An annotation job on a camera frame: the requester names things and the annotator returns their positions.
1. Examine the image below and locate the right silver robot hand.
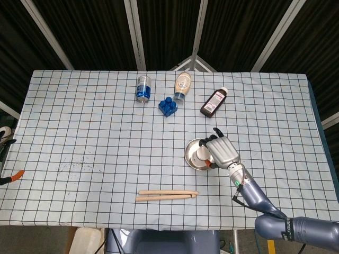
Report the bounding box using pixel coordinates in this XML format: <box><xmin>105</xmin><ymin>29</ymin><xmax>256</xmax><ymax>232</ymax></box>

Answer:
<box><xmin>200</xmin><ymin>127</ymin><xmax>241</xmax><ymax>170</ymax></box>

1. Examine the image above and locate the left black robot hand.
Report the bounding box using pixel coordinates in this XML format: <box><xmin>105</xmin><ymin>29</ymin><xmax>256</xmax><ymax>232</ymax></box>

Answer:
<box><xmin>0</xmin><ymin>139</ymin><xmax>26</xmax><ymax>186</ymax></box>

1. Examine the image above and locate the round metal plate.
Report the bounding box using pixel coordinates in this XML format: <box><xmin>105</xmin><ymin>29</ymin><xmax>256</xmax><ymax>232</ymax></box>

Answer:
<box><xmin>184</xmin><ymin>138</ymin><xmax>218</xmax><ymax>173</ymax></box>

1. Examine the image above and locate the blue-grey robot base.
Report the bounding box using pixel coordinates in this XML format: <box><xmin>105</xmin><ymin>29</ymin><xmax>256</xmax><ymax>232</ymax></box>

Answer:
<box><xmin>105</xmin><ymin>229</ymin><xmax>221</xmax><ymax>254</ymax></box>

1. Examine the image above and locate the brown medicine bottle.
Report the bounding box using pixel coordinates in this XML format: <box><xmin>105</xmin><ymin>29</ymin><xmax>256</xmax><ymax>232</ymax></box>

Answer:
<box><xmin>200</xmin><ymin>86</ymin><xmax>229</xmax><ymax>118</ymax></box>

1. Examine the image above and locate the blue building block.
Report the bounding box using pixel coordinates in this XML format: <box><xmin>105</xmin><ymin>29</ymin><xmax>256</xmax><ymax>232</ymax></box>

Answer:
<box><xmin>158</xmin><ymin>96</ymin><xmax>179</xmax><ymax>117</ymax></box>

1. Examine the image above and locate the light blue checkered tablecloth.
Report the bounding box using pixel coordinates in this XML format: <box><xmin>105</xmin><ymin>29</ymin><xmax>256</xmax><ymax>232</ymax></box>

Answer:
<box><xmin>0</xmin><ymin>69</ymin><xmax>339</xmax><ymax>229</ymax></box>

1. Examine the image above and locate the beige squeeze sauce bottle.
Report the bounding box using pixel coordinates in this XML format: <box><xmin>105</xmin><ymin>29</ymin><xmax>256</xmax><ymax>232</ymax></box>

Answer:
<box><xmin>173</xmin><ymin>71</ymin><xmax>192</xmax><ymax>102</ymax></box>

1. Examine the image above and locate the brown cardboard box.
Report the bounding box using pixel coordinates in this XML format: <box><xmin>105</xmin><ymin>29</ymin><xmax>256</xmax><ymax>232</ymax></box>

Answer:
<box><xmin>64</xmin><ymin>227</ymin><xmax>78</xmax><ymax>254</ymax></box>

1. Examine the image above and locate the grey metal table leg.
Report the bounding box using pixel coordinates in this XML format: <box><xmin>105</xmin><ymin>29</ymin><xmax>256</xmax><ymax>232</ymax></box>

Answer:
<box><xmin>233</xmin><ymin>229</ymin><xmax>240</xmax><ymax>254</ymax></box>

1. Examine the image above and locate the white plastic container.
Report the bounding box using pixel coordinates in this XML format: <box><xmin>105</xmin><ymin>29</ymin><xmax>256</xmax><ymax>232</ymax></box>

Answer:
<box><xmin>69</xmin><ymin>227</ymin><xmax>106</xmax><ymax>254</ymax></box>

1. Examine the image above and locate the blue soda can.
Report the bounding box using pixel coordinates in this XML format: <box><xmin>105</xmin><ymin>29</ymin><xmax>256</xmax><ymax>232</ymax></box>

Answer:
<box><xmin>135</xmin><ymin>75</ymin><xmax>152</xmax><ymax>103</ymax></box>

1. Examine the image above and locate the white metal frame beam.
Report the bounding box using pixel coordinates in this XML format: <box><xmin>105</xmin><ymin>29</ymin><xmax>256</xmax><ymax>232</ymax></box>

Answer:
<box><xmin>0</xmin><ymin>100</ymin><xmax>21</xmax><ymax>120</ymax></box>
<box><xmin>321</xmin><ymin>111</ymin><xmax>339</xmax><ymax>130</ymax></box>

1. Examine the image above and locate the white triangular frame brace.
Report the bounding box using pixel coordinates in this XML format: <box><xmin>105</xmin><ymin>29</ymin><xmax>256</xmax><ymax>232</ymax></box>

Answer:
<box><xmin>170</xmin><ymin>55</ymin><xmax>217</xmax><ymax>72</ymax></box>

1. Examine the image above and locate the white metal frame post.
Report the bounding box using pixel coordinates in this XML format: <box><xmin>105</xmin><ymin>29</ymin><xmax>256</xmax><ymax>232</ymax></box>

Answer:
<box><xmin>123</xmin><ymin>0</ymin><xmax>147</xmax><ymax>71</ymax></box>
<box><xmin>191</xmin><ymin>0</ymin><xmax>209</xmax><ymax>58</ymax></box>
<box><xmin>20</xmin><ymin>0</ymin><xmax>74</xmax><ymax>71</ymax></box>
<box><xmin>251</xmin><ymin>0</ymin><xmax>306</xmax><ymax>72</ymax></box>

